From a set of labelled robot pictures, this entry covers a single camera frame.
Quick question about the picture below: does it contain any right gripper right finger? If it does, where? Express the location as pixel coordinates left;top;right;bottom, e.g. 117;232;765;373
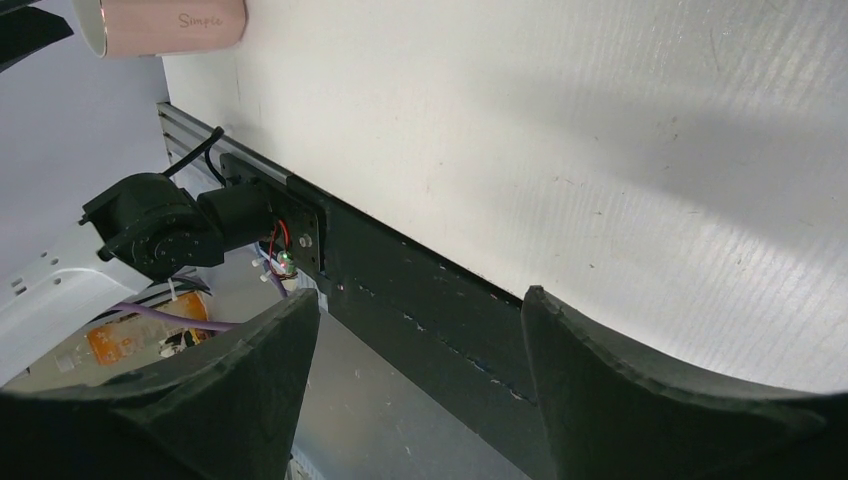
521;286;847;479

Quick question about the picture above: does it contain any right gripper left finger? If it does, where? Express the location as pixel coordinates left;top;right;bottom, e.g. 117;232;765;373
1;289;321;479

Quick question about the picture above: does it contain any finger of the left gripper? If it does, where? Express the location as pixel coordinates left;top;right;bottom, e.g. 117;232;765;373
1;0;74;72

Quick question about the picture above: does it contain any pink white mug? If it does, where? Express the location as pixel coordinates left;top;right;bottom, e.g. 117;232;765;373
72;0;247;58

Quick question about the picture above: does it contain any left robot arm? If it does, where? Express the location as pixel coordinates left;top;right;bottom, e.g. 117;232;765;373
1;1;273;383

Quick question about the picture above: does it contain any orange label plastic bottle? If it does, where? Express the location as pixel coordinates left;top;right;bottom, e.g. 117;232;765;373
47;311;215;374

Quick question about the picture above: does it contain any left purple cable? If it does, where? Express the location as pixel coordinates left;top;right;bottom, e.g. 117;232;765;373
109;251;293;334

